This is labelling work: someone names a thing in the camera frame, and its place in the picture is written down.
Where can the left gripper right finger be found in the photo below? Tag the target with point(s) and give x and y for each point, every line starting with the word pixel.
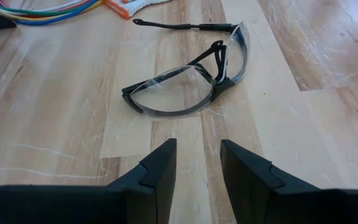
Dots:
pixel 275 202

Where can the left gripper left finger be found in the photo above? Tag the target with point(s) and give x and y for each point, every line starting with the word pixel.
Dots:
pixel 104 205

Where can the clear safety glasses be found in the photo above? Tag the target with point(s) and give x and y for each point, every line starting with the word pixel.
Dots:
pixel 219 85

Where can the white work glove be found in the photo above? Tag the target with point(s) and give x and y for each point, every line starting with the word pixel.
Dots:
pixel 135 6

